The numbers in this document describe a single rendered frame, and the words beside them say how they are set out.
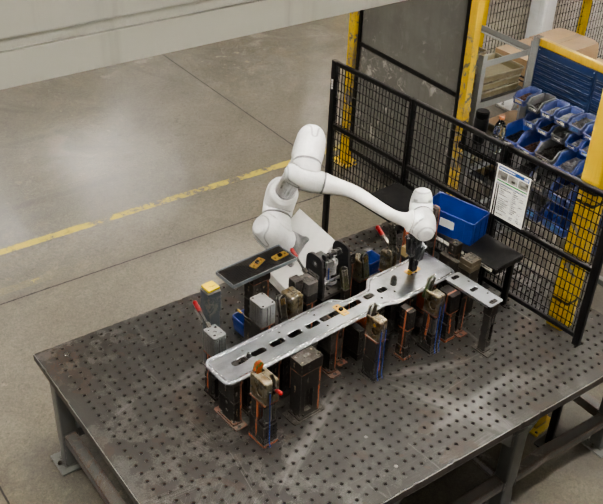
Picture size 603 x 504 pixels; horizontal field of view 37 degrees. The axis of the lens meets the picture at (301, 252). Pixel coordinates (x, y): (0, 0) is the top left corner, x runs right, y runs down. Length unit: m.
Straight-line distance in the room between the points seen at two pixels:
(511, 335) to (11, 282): 3.23
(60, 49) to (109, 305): 5.16
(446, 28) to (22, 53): 5.53
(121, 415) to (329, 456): 0.93
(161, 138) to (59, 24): 7.04
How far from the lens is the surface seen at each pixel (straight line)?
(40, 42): 0.75
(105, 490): 4.48
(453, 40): 6.16
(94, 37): 0.76
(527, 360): 4.57
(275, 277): 4.77
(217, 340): 3.93
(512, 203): 4.63
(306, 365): 3.86
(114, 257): 6.31
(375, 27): 6.77
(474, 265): 4.53
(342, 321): 4.13
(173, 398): 4.18
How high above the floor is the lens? 3.58
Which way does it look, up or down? 35 degrees down
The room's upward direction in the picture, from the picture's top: 3 degrees clockwise
